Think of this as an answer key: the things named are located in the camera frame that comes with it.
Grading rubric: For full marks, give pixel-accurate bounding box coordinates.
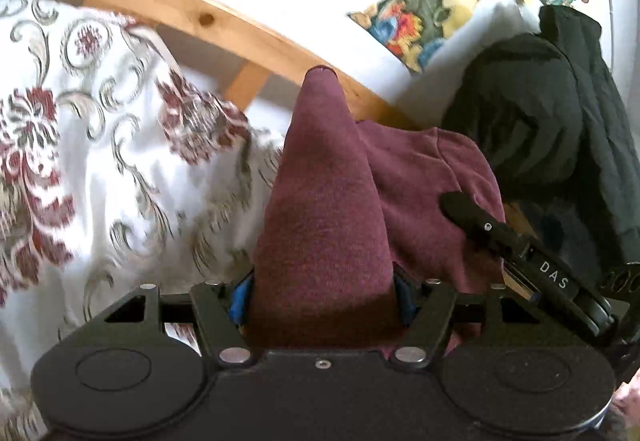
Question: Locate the maroon small garment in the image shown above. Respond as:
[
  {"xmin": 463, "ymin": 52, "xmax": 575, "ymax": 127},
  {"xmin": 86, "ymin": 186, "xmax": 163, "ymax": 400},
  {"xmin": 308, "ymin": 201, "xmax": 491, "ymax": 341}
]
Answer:
[{"xmin": 245, "ymin": 66, "xmax": 508, "ymax": 357}]

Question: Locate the pink striped cloth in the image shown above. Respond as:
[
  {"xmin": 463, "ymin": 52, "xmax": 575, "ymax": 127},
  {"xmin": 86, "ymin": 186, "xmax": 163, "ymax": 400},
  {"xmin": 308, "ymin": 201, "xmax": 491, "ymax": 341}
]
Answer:
[{"xmin": 611, "ymin": 366, "xmax": 640, "ymax": 427}]

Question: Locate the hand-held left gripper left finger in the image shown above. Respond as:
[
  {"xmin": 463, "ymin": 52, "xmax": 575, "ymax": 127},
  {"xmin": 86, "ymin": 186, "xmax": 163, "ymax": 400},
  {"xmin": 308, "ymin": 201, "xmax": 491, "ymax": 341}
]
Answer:
[{"xmin": 102, "ymin": 271, "xmax": 258, "ymax": 368}]

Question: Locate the wooden bed frame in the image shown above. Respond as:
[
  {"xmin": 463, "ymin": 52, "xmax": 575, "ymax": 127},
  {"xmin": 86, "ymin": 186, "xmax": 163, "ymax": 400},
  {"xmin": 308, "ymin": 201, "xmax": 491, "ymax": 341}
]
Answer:
[{"xmin": 0, "ymin": 0, "xmax": 426, "ymax": 132}]

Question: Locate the white floral blanket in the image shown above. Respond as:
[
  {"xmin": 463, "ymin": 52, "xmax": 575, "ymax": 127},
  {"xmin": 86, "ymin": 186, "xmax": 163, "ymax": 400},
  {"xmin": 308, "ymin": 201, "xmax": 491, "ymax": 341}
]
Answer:
[{"xmin": 0, "ymin": 0, "xmax": 288, "ymax": 441}]

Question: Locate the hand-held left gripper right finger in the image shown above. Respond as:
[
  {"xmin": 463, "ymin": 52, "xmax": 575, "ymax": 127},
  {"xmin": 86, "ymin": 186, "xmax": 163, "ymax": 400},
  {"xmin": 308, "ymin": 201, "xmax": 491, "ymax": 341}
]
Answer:
[{"xmin": 390, "ymin": 263, "xmax": 543, "ymax": 369}]

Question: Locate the black jacket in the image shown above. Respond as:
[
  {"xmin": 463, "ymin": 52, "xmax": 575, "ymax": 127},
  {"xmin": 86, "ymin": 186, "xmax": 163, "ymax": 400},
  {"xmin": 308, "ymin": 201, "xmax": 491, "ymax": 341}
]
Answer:
[{"xmin": 442, "ymin": 5, "xmax": 640, "ymax": 282}]

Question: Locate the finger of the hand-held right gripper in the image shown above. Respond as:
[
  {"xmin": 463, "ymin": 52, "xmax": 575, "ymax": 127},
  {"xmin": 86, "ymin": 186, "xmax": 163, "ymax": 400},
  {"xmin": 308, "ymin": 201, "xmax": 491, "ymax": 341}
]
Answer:
[
  {"xmin": 439, "ymin": 191, "xmax": 606, "ymax": 317},
  {"xmin": 501, "ymin": 258, "xmax": 546, "ymax": 304}
]

